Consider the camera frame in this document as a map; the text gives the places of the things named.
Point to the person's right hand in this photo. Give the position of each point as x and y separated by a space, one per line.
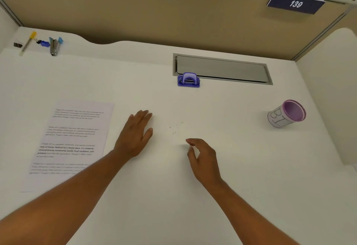
205 162

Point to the person's left hand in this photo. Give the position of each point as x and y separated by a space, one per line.
133 138

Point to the person's right thumb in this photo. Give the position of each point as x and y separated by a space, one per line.
191 153

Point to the person's left thumb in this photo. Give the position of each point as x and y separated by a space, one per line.
148 134

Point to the person's left forearm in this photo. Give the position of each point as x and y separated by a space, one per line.
69 197

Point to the person's right forearm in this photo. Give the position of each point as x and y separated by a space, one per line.
245 214

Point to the small paper punch scraps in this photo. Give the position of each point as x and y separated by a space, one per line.
175 127

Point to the purple hole punch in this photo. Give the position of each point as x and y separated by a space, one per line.
189 80

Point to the printed white paper sheet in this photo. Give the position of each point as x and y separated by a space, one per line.
75 136

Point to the purple cup with white label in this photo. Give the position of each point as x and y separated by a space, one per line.
284 115

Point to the beige desk partition panel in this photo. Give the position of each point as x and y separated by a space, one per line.
167 10

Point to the blue and grey stapler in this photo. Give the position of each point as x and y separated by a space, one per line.
54 46

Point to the blue binder clip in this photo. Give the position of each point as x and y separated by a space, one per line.
43 43

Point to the yellow capped pen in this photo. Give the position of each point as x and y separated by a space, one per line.
28 43

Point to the white side partition panel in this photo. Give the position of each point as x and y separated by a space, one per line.
332 91

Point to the black binder clip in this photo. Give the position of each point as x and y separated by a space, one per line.
17 44

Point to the dark blue sign plate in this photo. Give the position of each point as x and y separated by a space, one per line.
295 3

